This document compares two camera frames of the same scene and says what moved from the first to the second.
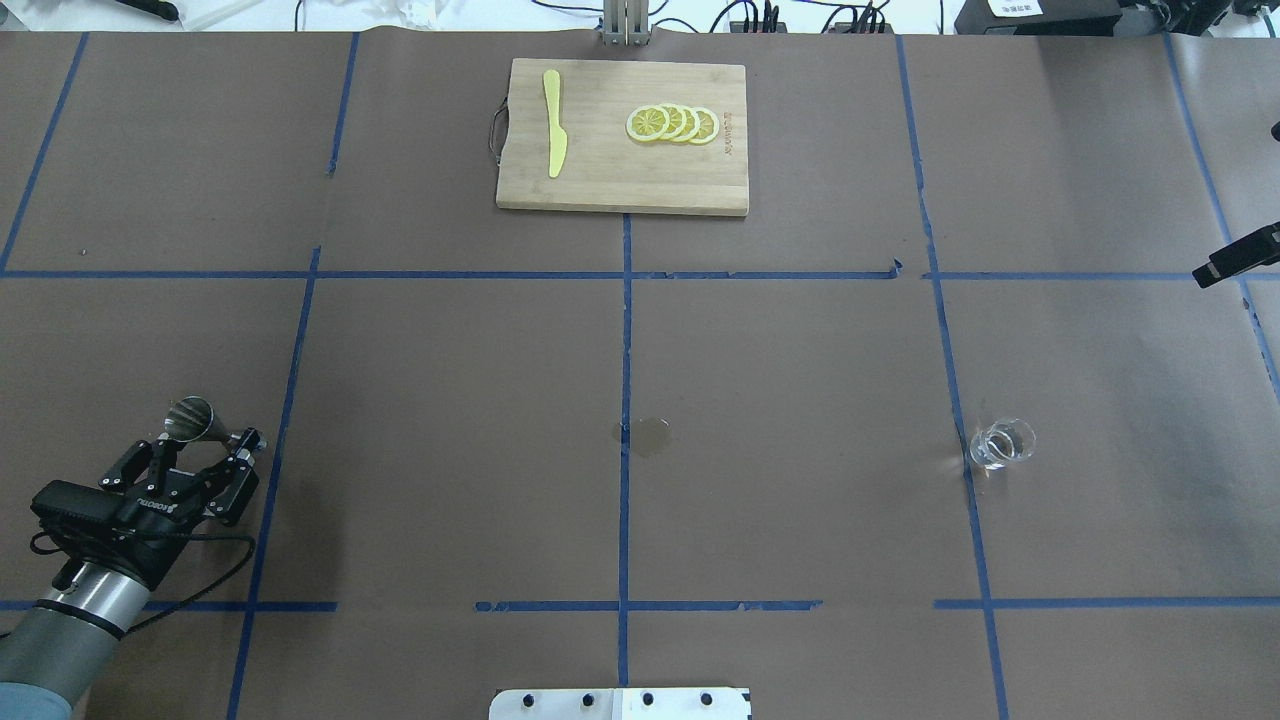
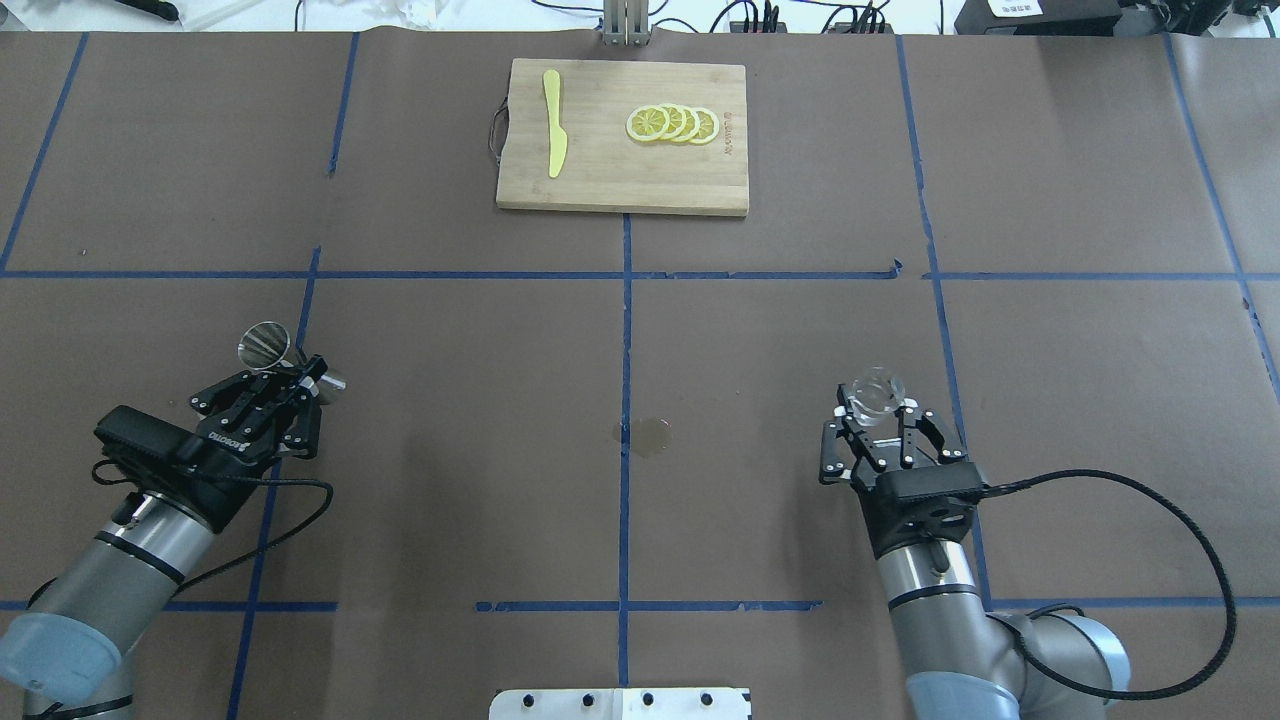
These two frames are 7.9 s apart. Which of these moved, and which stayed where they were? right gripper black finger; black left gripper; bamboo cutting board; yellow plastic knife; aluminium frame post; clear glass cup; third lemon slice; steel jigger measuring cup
Moved: steel jigger measuring cup; right gripper black finger; black left gripper; clear glass cup
Stayed: yellow plastic knife; aluminium frame post; third lemon slice; bamboo cutting board
